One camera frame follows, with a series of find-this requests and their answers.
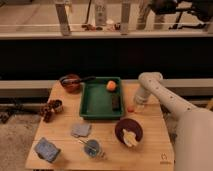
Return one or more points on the green plastic tray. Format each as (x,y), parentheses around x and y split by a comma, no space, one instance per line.
(96,100)

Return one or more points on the brown pot with handle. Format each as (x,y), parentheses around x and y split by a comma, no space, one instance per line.
(72,82)

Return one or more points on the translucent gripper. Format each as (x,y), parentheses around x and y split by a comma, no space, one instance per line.
(138,108)

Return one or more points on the yellow banana toy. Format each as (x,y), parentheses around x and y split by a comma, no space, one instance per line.
(129,138)

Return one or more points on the blue sponge block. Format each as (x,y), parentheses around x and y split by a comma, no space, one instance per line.
(46,150)

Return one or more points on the small metal cup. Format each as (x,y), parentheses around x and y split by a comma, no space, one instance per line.
(57,106)

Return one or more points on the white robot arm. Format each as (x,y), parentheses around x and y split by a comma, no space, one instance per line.
(194,141)

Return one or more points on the brown toy figure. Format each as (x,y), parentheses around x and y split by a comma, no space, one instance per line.
(47,111)

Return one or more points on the orange fruit toy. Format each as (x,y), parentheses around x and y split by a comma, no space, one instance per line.
(111,86)

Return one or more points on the grey blue cloth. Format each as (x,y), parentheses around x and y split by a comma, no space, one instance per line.
(80,129)

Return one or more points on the dark rectangular block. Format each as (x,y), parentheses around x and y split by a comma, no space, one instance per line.
(115,102)

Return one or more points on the purple bowl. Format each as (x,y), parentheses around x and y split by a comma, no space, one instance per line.
(129,125)

